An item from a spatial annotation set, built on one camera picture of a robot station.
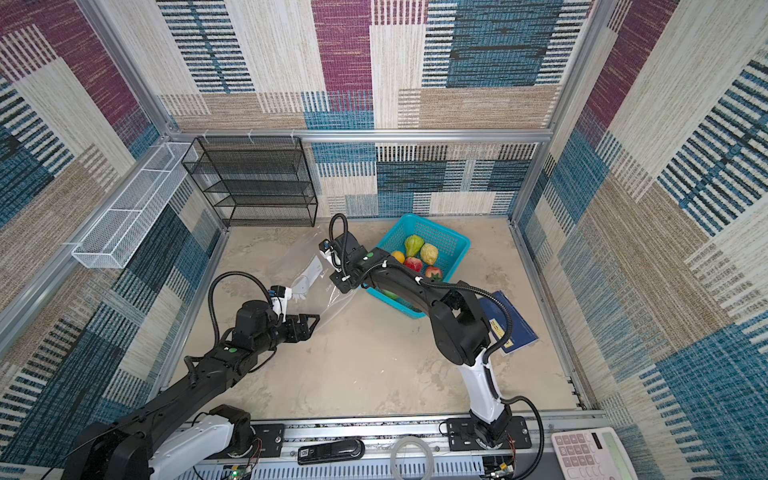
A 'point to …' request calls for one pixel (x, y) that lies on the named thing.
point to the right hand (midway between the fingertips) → (344, 278)
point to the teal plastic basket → (450, 245)
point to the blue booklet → (521, 334)
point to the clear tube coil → (396, 448)
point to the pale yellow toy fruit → (429, 253)
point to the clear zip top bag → (318, 287)
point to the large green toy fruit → (389, 293)
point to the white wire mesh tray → (110, 242)
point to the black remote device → (341, 450)
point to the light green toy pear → (413, 245)
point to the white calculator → (594, 453)
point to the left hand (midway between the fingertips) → (307, 313)
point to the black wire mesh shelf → (255, 181)
